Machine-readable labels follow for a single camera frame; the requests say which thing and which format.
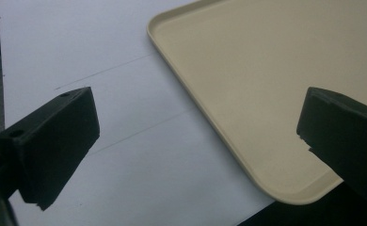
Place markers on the beige plastic tray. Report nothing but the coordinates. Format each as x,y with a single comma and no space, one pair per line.
253,91

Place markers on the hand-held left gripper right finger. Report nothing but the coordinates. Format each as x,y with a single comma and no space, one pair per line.
344,135

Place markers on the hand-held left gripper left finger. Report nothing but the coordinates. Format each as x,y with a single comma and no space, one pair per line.
50,147

